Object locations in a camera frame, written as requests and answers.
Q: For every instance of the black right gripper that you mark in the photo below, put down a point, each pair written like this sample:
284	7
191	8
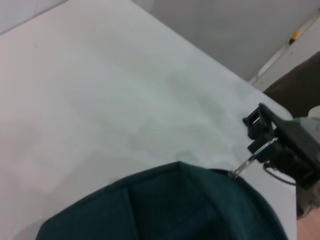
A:
295	147

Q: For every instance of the dark blue fabric bag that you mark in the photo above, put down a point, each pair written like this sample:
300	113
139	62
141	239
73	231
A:
162	207

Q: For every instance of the person forearm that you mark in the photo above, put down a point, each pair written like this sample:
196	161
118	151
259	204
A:
308	227

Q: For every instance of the dark olive clothing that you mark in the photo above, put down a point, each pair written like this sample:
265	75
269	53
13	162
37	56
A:
297	85

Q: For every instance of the small yellow black object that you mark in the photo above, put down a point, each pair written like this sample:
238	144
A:
294	37

